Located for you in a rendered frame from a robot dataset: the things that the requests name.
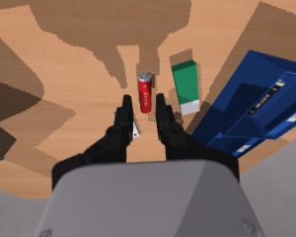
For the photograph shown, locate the green and white eraser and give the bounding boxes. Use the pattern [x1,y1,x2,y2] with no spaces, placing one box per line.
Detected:
[171,59,199,116]

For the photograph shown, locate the black aa battery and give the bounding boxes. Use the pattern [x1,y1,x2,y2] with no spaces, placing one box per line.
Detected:
[247,79,285,116]

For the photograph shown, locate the red aa battery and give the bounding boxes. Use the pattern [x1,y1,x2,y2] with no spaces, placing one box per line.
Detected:
[138,73,152,114]

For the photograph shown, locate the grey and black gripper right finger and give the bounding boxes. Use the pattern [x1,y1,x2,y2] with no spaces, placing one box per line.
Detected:
[156,93,240,184]

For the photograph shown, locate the blue three-compartment bin rack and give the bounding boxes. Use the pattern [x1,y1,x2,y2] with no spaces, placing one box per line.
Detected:
[191,50,296,159]

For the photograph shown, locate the white domino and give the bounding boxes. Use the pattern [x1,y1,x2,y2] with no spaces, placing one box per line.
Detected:
[133,120,140,137]

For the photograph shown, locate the orange battery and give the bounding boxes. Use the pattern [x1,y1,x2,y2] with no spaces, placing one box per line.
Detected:
[175,118,184,125]

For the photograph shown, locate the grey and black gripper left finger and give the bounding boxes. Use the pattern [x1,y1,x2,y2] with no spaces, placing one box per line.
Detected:
[51,95,134,191]

